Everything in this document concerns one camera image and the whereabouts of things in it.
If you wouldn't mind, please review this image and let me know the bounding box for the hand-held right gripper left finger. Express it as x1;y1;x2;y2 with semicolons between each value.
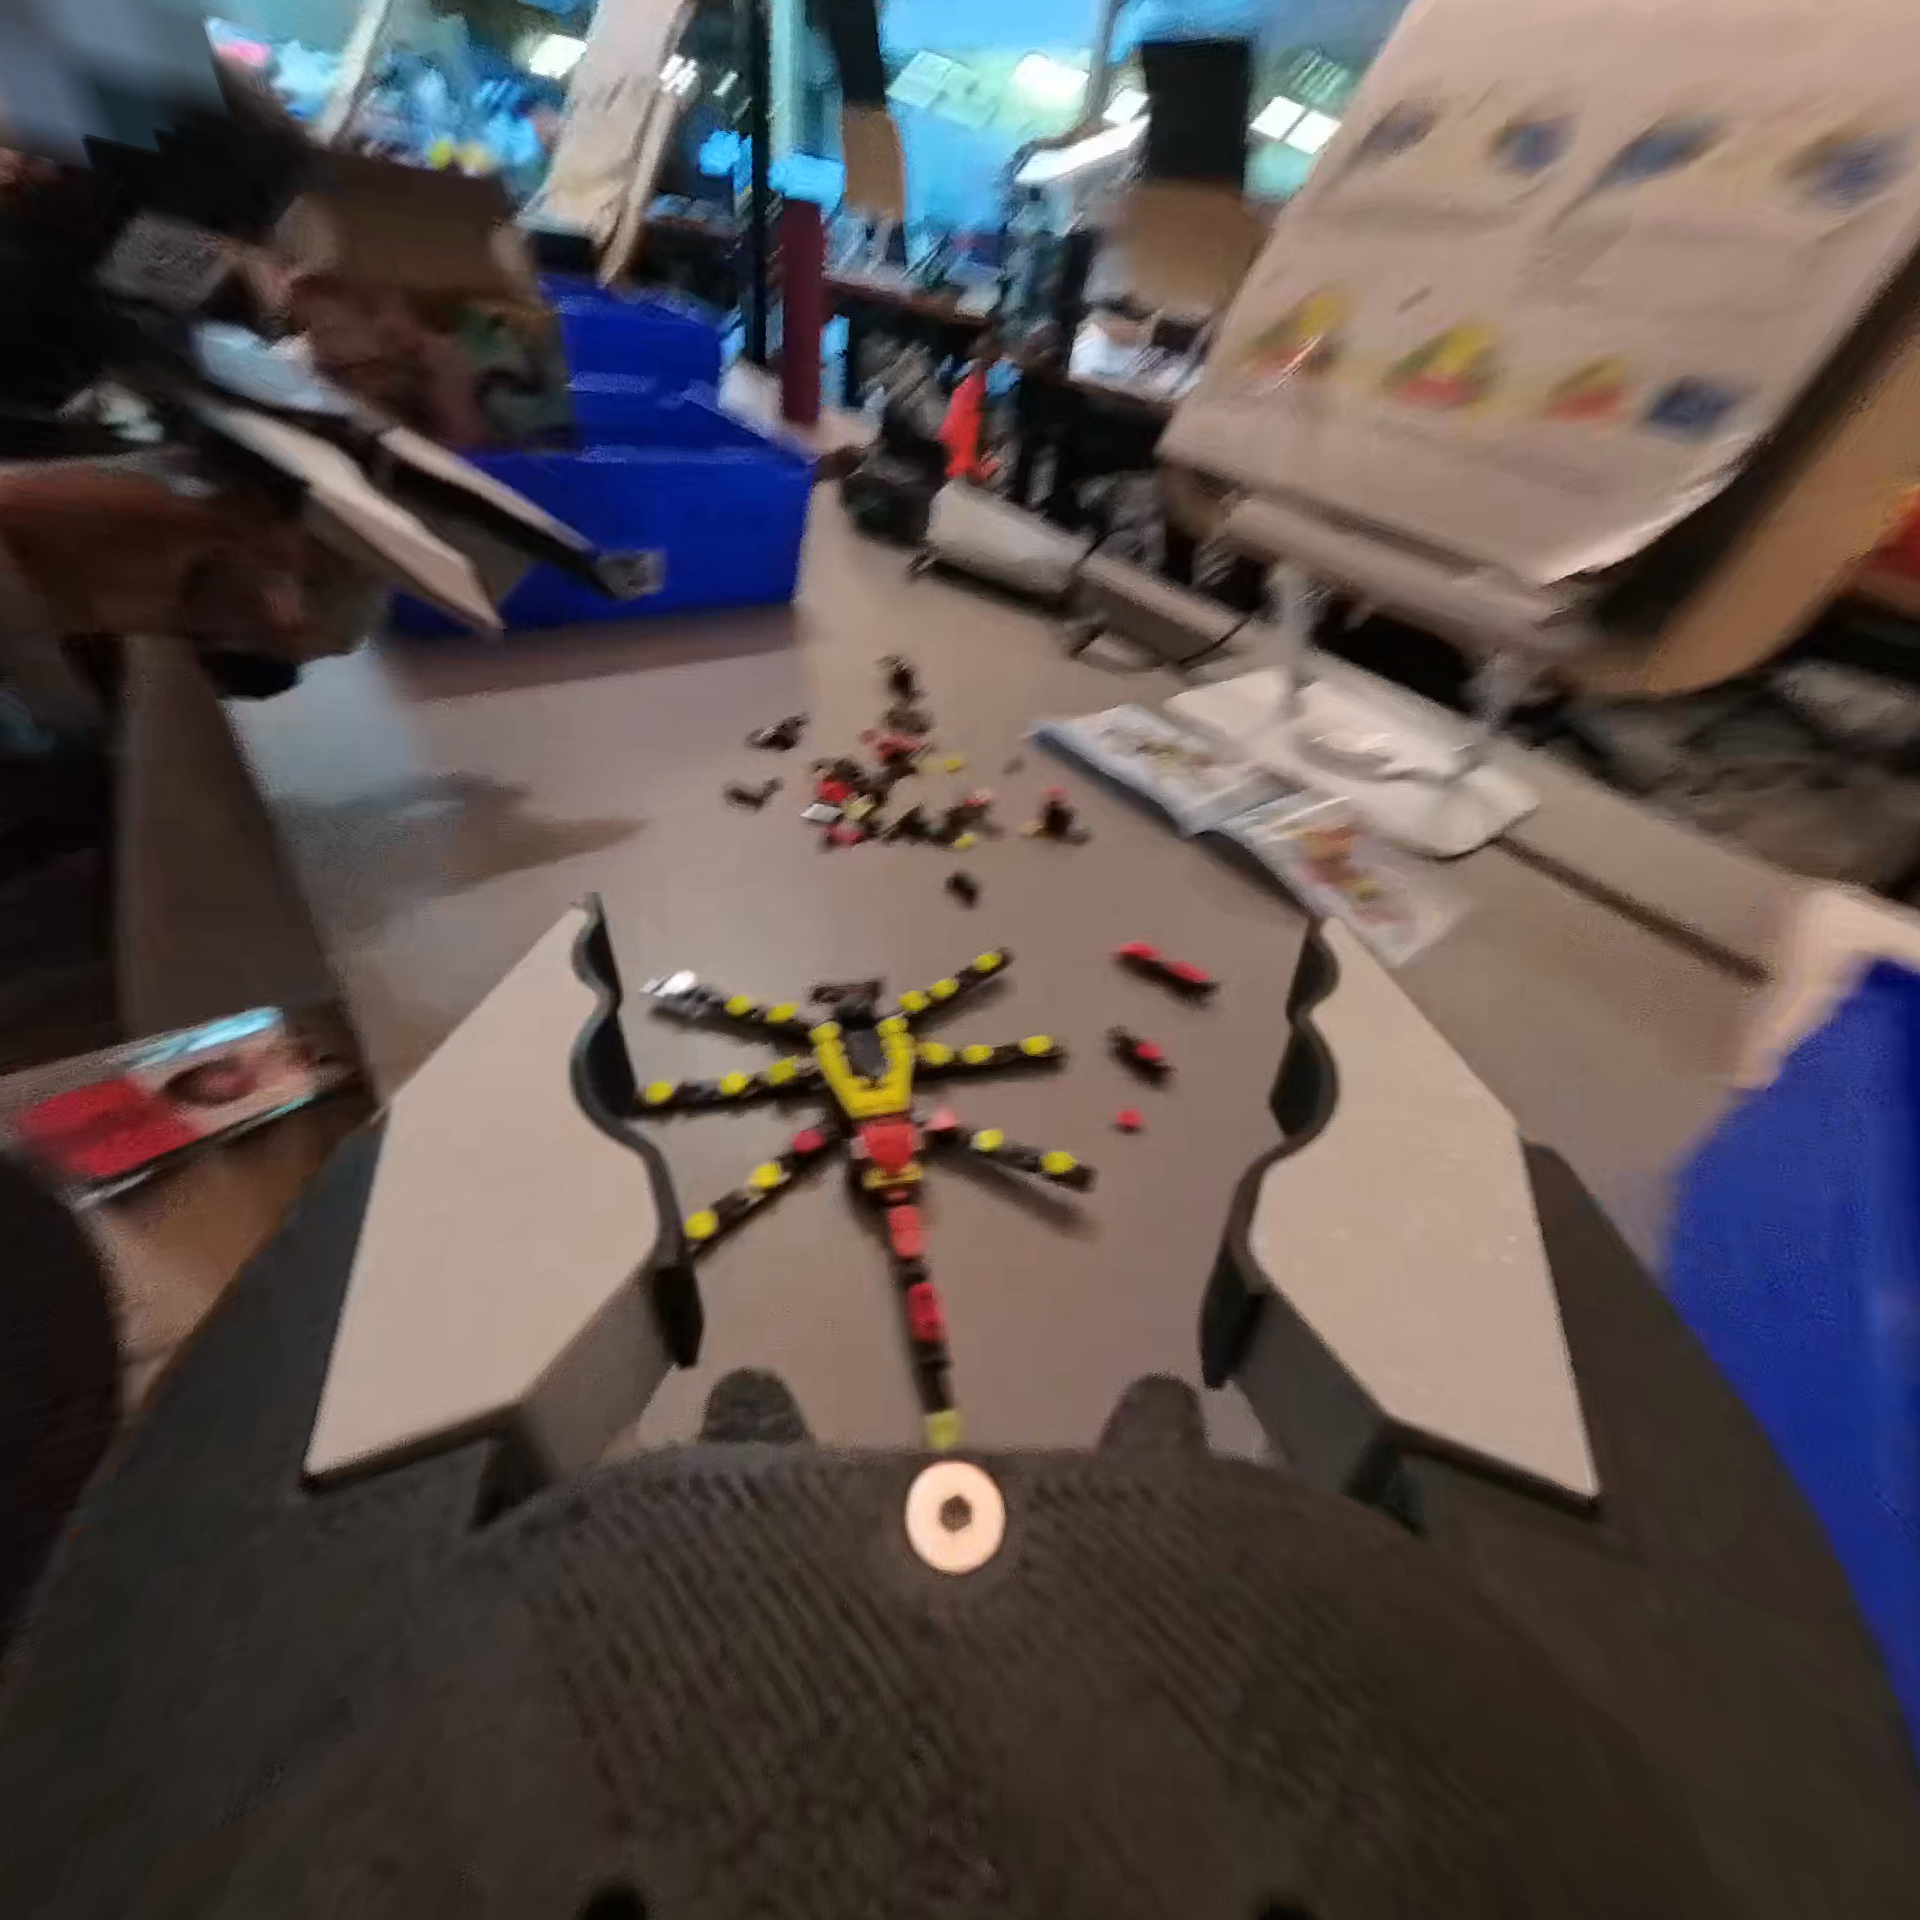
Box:
303;894;706;1490

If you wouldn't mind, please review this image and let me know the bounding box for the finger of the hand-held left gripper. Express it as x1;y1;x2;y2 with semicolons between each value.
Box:
177;404;507;635
183;324;665;601

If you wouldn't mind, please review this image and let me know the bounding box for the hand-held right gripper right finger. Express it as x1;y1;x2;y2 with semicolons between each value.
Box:
1200;916;1600;1510

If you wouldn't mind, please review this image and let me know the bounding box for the black yellow lego scorpion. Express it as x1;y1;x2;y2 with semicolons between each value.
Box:
625;945;1101;1455

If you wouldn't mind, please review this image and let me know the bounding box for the lego instruction booklet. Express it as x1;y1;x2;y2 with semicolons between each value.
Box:
1034;704;1464;966

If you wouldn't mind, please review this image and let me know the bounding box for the pile of lego pieces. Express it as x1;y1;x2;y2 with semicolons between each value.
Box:
723;655;1093;909

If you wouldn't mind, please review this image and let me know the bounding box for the printed lego box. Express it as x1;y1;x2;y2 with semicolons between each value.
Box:
0;1004;368;1200

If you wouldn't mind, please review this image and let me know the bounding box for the person's left hand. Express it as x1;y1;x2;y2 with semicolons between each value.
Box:
0;449;322;668

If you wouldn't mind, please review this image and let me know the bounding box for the brown cardboard box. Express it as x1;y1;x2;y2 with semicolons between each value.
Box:
279;148;525;305

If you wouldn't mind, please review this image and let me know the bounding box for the blue bin with printed tag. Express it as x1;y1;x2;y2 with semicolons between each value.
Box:
386;381;818;640

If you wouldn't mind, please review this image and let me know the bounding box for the blue plastic bin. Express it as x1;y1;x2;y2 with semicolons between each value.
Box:
1665;960;1920;1727

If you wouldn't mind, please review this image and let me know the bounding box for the white tablet stand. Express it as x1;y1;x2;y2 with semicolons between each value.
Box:
1171;561;1541;863

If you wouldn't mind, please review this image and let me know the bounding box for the black power adapter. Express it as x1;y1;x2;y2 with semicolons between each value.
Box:
1069;551;1256;673

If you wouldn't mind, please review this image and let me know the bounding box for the printed instruction board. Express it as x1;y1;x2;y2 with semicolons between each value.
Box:
1154;0;1920;699

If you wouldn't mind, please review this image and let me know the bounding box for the dark red post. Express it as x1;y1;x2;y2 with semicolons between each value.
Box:
778;195;826;429

